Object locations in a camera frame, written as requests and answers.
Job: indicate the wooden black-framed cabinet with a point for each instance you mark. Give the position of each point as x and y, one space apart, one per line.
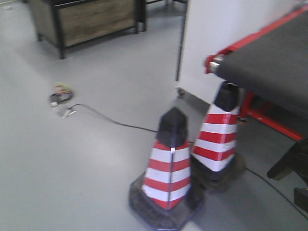
68 23

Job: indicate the small white floor connector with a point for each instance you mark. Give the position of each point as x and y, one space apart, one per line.
68 112

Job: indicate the red white traffic cone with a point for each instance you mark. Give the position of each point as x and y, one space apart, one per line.
166 196

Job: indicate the dark conveyor belt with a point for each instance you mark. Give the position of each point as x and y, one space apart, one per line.
274 66

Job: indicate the white partition panel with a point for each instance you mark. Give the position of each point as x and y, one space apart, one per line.
212 25

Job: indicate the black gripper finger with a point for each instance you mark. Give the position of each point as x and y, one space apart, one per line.
301 198
295 159

